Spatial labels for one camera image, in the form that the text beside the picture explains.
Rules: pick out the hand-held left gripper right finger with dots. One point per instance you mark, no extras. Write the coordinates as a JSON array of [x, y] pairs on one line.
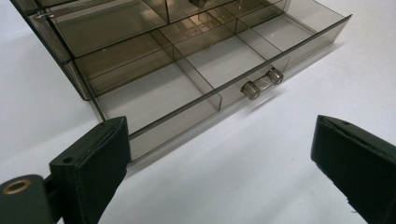
[[358, 165]]

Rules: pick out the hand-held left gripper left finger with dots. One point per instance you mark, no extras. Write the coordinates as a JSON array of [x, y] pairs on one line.
[[90, 171]]

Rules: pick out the brown transparent bottom drawer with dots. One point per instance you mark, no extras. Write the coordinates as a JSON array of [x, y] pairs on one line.
[[149, 98]]

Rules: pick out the brown transparent drawer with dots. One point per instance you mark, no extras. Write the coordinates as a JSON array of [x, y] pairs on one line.
[[109, 31], [149, 98]]

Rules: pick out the brown transparent organizer box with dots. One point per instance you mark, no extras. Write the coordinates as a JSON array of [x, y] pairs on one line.
[[49, 40]]

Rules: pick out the white table board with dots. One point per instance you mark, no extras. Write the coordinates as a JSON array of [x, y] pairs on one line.
[[249, 174]]

